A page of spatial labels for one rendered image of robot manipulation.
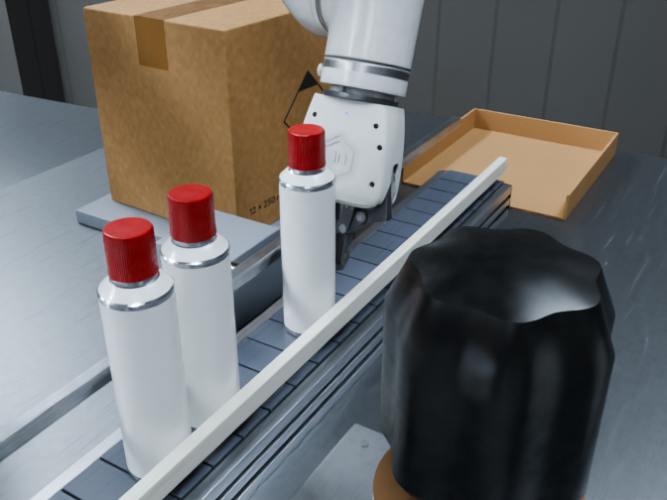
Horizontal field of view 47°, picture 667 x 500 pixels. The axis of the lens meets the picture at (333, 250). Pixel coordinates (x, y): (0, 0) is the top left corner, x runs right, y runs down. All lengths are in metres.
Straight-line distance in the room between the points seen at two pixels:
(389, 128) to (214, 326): 0.26
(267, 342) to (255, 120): 0.32
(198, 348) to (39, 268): 0.47
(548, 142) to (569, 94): 1.32
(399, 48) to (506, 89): 2.06
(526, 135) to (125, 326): 1.03
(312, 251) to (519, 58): 2.10
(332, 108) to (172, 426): 0.33
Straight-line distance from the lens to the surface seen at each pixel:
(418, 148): 0.98
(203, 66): 0.92
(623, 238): 1.11
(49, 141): 1.47
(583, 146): 1.41
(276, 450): 0.67
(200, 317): 0.58
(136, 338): 0.53
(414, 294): 0.27
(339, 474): 0.61
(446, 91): 2.84
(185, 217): 0.55
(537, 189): 1.21
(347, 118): 0.73
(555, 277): 0.27
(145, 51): 0.99
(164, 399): 0.56
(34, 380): 0.83
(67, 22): 3.77
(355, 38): 0.72
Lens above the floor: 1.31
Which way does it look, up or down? 28 degrees down
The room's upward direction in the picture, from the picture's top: straight up
